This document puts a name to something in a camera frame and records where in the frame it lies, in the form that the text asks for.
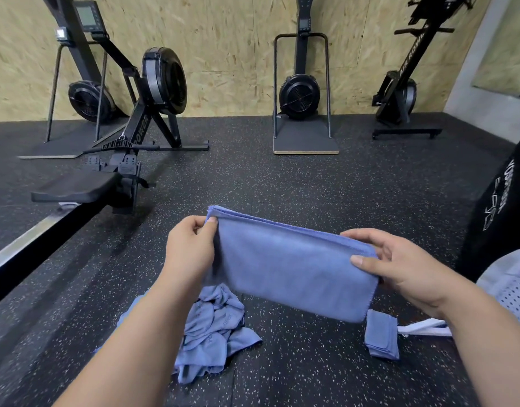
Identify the person's right hand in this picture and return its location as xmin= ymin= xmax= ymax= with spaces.
xmin=340 ymin=227 xmax=452 ymax=312

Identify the person's left hand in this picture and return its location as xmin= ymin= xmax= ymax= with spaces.
xmin=158 ymin=214 xmax=220 ymax=293

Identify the blue towel with wave print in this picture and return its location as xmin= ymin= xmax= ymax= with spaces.
xmin=364 ymin=309 xmax=401 ymax=361

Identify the blue towel pile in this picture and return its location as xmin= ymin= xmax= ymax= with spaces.
xmin=94 ymin=284 xmax=263 ymax=385

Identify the plain blue towel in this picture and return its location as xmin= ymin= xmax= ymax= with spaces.
xmin=205 ymin=205 xmax=382 ymax=324

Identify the white perforated metal rack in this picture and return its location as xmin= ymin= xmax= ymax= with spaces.
xmin=398 ymin=246 xmax=520 ymax=337

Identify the person's left forearm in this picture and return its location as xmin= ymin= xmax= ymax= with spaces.
xmin=55 ymin=275 xmax=212 ymax=407

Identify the person's right forearm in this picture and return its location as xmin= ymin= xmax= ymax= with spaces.
xmin=430 ymin=279 xmax=520 ymax=407

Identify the black printed punching bag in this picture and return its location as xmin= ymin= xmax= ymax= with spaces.
xmin=455 ymin=127 xmax=520 ymax=280

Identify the black upright exercise machine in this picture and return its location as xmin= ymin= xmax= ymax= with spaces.
xmin=371 ymin=0 xmax=477 ymax=139

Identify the black ski trainer grey platform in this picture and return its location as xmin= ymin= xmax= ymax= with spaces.
xmin=18 ymin=38 xmax=129 ymax=160

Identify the black ski trainer wooden-edged platform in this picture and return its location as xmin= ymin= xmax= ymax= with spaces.
xmin=272 ymin=0 xmax=341 ymax=156

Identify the black rowing machine with rail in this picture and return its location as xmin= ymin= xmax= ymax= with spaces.
xmin=0 ymin=0 xmax=212 ymax=310

